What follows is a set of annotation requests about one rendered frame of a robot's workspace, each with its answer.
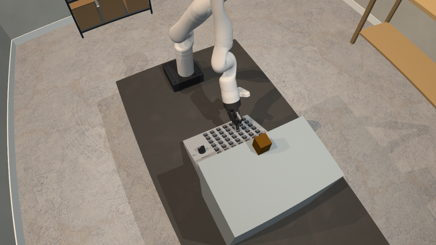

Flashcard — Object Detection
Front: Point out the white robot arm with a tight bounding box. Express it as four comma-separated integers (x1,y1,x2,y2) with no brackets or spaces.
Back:
169,0,250,104

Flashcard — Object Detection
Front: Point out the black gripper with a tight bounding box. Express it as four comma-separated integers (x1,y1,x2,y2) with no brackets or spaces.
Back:
223,99,243,131

